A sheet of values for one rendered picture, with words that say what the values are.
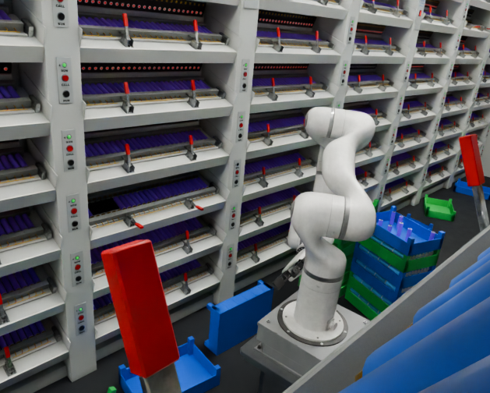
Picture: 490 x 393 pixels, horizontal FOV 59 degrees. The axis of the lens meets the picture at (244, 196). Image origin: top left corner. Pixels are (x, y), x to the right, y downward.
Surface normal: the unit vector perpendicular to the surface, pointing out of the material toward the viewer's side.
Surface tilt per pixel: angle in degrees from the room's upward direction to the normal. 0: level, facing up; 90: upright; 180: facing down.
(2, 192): 21
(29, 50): 111
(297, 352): 90
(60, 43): 90
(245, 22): 90
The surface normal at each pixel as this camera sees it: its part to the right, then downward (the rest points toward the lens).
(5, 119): 0.33, -0.75
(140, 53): 0.63, 0.62
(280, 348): -0.62, 0.24
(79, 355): 0.71, 0.32
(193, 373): 0.08, -0.93
